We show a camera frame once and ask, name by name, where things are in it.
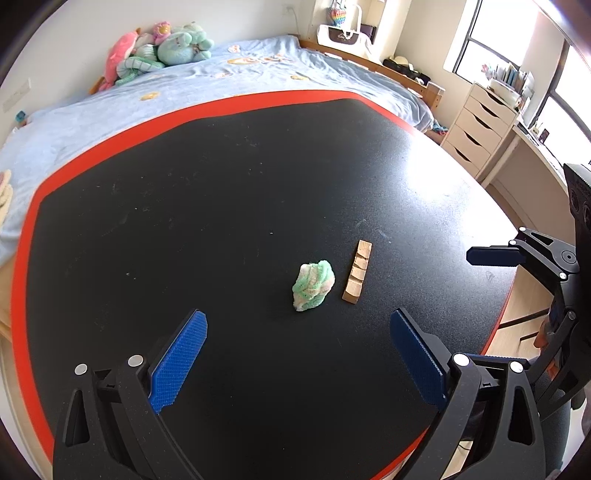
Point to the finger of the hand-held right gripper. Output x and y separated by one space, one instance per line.
494 256
554 351

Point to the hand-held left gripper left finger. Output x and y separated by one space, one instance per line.
180 360

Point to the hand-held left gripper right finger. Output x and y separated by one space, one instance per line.
418 360

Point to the notched wooden block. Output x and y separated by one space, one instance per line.
358 272

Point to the green white sock ball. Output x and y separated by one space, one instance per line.
314 286

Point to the person's right hand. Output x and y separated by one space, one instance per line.
541 339

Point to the white desk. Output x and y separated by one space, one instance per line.
545 152

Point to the white drawer cabinet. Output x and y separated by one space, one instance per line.
480 129

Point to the small blue white object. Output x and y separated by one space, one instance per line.
437 127

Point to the row of books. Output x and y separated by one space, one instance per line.
508 83

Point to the black bags with hat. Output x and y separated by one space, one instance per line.
406 69

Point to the window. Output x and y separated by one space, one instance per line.
517 41

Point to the beige folded towels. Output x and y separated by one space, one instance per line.
4 194

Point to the white tote bag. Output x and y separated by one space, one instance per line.
344 34

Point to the rainbow crochet bag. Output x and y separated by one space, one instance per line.
337 16

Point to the small blue gadget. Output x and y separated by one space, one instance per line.
20 116

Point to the bed with blue sheet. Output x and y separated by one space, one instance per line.
231 69

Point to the green striped plush toy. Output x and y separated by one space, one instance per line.
138 62

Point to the teal plush toy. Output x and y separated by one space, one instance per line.
182 44

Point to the pink flower plush toy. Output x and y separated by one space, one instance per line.
161 32

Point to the wooden bed frame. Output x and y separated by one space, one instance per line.
434 94

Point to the white wall socket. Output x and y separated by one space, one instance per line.
17 94

